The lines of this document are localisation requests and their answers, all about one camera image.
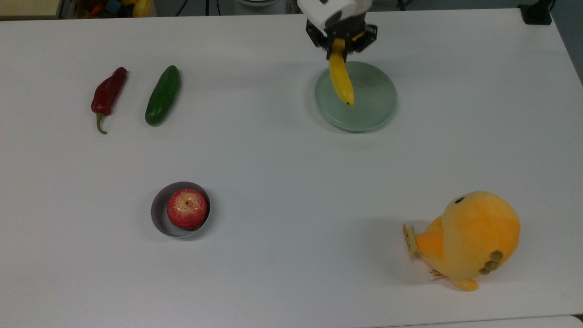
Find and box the red apple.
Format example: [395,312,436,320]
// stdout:
[166,189,209,230]

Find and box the red chili pepper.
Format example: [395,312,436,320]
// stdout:
[90,67,128,135]

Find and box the light wooden board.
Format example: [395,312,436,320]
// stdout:
[0,0,65,21]

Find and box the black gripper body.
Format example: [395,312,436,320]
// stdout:
[313,13,369,47]

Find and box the yellow banana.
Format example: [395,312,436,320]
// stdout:
[328,38,355,107]

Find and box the yellow orange plush toy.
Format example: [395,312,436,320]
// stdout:
[403,190,522,292]

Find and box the box of colourful toys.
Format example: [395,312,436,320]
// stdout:
[68,0,158,19]

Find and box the green cucumber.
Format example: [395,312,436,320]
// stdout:
[144,65,182,127]

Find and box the pale green plastic plate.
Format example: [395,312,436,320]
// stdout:
[314,61,398,133]

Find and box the black cable behind table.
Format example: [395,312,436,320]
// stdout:
[175,0,220,17]

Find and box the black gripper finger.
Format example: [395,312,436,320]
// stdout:
[305,20,333,61]
[342,26,378,62]

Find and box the black clamp on table corner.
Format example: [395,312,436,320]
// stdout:
[519,0,554,26]

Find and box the round metal bowl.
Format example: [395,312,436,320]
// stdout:
[150,181,212,239]

